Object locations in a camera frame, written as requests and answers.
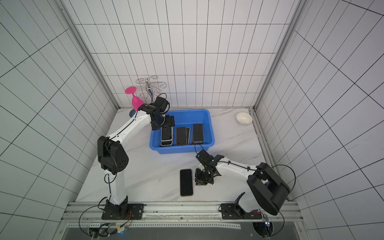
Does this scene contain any white bowl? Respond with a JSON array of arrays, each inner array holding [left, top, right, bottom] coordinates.
[[236, 112, 253, 126]]

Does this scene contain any pink wine glass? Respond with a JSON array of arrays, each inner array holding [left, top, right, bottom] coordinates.
[[125, 86, 144, 111]]

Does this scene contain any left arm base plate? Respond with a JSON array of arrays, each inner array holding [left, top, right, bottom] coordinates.
[[102, 203, 145, 221]]

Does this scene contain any left electronics board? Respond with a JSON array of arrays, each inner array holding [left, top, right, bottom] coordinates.
[[88, 222, 130, 238]]

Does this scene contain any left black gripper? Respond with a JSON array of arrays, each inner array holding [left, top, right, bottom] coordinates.
[[151, 114, 176, 131]]

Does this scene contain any black phone stack top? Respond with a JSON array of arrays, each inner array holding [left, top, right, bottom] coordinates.
[[176, 127, 187, 146]]

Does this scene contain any blue grey saucer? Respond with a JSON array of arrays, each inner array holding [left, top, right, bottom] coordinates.
[[129, 109, 137, 118]]

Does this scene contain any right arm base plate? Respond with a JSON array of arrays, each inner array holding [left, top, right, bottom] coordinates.
[[219, 203, 262, 220]]

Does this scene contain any right electronics board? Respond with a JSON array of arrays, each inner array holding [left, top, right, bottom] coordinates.
[[257, 214, 274, 238]]

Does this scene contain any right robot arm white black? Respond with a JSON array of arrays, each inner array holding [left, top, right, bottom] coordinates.
[[195, 152, 291, 216]]

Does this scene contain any black phone right stack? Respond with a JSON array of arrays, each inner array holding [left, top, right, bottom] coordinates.
[[192, 124, 204, 145]]

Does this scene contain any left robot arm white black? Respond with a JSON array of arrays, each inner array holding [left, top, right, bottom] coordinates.
[[97, 100, 175, 220]]

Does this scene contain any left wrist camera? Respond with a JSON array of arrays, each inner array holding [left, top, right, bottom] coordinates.
[[153, 96, 170, 115]]

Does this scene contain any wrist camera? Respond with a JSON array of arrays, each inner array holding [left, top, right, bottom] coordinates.
[[153, 96, 170, 115], [196, 150, 224, 168]]

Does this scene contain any base cable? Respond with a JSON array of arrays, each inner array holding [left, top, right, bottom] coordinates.
[[78, 173, 133, 238], [217, 163, 297, 238]]

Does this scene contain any black phone removed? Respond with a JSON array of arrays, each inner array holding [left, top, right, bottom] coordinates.
[[180, 169, 194, 197], [161, 127, 173, 147]]

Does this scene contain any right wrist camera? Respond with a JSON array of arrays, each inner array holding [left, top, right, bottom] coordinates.
[[196, 150, 224, 168]]

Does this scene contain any black phone stack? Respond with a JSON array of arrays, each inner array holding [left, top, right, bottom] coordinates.
[[176, 127, 187, 146], [192, 124, 204, 145]]

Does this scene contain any aluminium mounting rail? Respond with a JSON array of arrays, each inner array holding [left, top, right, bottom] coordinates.
[[60, 202, 304, 231]]

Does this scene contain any left base cable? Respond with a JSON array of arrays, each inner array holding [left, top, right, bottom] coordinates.
[[78, 173, 133, 238]]

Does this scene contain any silver wire glass rack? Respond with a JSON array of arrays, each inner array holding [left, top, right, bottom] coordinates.
[[136, 76, 168, 104]]

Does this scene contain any black phone middle stack under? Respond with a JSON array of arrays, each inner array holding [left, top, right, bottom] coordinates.
[[186, 127, 191, 145]]

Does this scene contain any right base cable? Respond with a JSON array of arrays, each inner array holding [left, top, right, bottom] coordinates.
[[217, 163, 297, 238]]

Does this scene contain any blue plastic storage box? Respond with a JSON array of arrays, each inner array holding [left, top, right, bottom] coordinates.
[[149, 109, 215, 154]]

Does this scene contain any electronics board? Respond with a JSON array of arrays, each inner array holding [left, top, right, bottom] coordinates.
[[88, 222, 130, 238], [257, 214, 274, 238]]

